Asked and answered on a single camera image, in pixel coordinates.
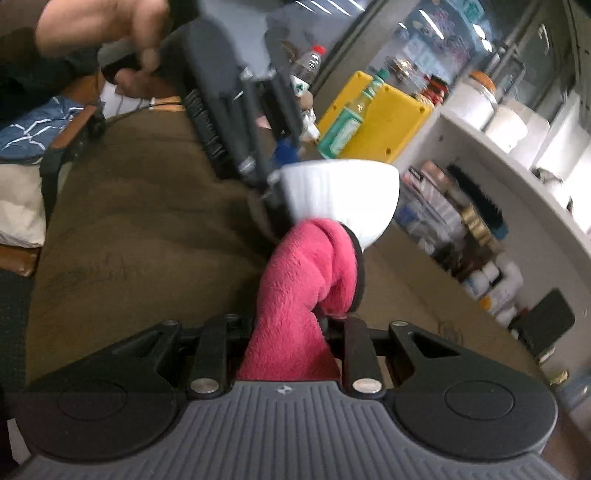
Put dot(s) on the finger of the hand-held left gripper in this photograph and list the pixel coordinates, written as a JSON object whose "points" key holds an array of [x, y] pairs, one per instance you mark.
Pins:
{"points": [[277, 115], [272, 198]]}

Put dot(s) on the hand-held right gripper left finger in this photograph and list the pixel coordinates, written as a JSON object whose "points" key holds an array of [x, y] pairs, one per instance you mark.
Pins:
{"points": [[233, 332]]}

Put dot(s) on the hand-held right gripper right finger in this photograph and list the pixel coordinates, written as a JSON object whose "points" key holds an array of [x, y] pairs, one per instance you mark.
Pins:
{"points": [[355, 341]]}

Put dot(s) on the white bowl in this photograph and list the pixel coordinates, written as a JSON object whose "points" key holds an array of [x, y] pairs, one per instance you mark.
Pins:
{"points": [[341, 194]]}

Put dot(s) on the pink cloth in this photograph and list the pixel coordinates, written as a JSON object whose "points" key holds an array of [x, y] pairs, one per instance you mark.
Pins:
{"points": [[300, 286]]}

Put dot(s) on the person's left forearm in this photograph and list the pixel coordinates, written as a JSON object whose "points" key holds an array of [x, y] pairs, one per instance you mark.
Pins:
{"points": [[27, 78]]}

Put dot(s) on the person's left hand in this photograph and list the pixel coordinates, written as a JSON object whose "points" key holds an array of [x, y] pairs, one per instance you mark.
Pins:
{"points": [[92, 23]]}

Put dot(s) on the water bottle red label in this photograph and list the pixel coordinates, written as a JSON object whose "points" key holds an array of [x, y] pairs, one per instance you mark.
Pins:
{"points": [[307, 69]]}

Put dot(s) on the green glass bottle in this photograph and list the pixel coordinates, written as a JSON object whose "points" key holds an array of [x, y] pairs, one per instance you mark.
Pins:
{"points": [[346, 124]]}

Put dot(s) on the yellow plastic panel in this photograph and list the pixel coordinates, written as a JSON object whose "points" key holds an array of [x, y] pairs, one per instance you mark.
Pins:
{"points": [[397, 115]]}

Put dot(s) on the gold round tin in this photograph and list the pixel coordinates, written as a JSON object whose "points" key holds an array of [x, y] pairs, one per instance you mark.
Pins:
{"points": [[476, 226]]}

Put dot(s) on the black brush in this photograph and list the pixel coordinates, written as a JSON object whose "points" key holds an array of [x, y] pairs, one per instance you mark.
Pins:
{"points": [[480, 198]]}

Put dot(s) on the black rectangular pad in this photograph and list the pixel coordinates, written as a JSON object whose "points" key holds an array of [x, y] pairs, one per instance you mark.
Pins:
{"points": [[545, 321]]}

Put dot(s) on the blue patterned cushion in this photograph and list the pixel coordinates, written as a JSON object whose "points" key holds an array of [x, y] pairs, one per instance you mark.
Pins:
{"points": [[32, 129]]}

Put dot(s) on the white jar orange lid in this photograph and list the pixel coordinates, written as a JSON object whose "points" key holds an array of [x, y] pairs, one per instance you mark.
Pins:
{"points": [[475, 99]]}

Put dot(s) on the white shelf unit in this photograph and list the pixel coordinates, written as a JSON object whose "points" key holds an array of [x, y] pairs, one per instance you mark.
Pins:
{"points": [[521, 184]]}

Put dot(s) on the white paper roll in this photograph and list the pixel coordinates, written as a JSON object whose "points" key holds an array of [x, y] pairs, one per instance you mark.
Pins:
{"points": [[508, 124]]}

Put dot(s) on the white pillow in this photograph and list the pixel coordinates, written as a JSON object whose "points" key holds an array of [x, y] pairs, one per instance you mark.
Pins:
{"points": [[21, 203]]}

